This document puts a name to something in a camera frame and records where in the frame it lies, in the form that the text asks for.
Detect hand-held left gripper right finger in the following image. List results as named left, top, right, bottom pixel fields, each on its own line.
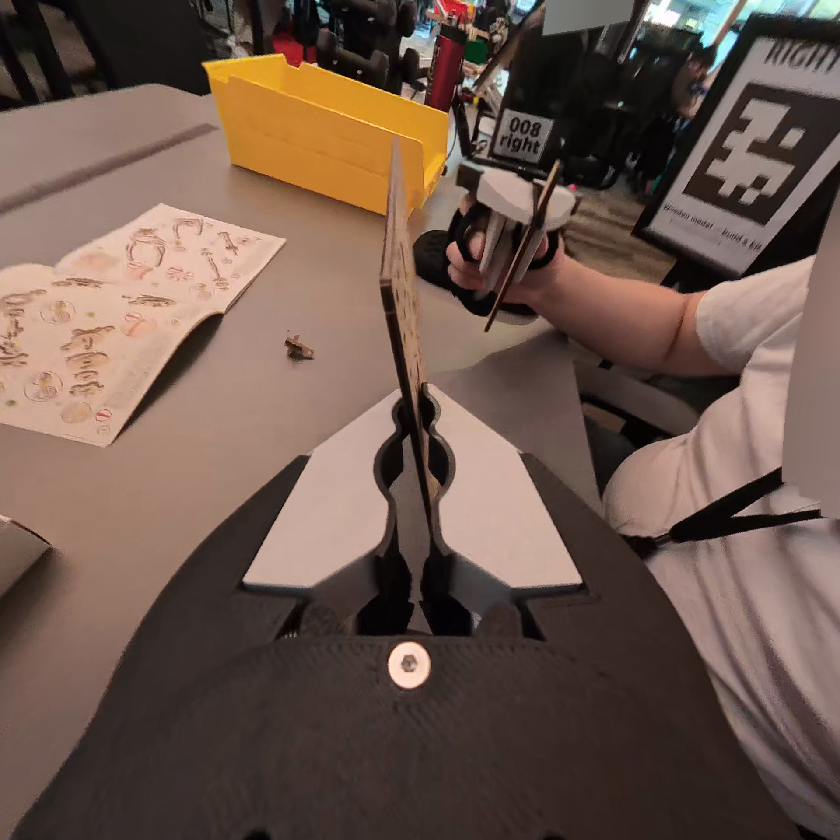
left=420, top=385, right=584, bottom=636

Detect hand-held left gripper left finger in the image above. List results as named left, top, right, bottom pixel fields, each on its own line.
left=243, top=387, right=411, bottom=636

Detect black dumbbells rack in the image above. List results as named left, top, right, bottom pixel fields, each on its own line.
left=315, top=0, right=421, bottom=93

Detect yellow plastic bin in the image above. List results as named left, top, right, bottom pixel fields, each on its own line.
left=202, top=54, right=450, bottom=217

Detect black harness strap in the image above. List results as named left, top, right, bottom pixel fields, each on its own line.
left=630, top=467, right=823, bottom=559

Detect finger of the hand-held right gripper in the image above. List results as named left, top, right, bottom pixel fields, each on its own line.
left=476, top=172, right=547, bottom=224
left=541, top=185, right=581, bottom=229

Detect framed marker sign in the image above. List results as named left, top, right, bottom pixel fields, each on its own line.
left=631, top=13, right=840, bottom=277

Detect white cardboard box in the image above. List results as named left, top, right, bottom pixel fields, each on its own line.
left=0, top=515, right=53, bottom=598

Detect printed instruction booklet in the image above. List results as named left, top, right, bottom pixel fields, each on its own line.
left=0, top=203, right=287, bottom=448

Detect red metal bottle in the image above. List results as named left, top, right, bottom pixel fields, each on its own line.
left=425, top=26, right=468, bottom=112

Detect large wooden parts sheet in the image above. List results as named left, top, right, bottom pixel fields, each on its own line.
left=379, top=136, right=444, bottom=526

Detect person's right forearm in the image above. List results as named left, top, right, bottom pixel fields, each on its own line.
left=558, top=256, right=742, bottom=376

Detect small wooden parts sheet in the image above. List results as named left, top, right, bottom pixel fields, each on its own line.
left=484, top=159, right=565, bottom=332

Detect person's right hand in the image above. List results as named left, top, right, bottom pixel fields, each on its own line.
left=445, top=217, right=572, bottom=316

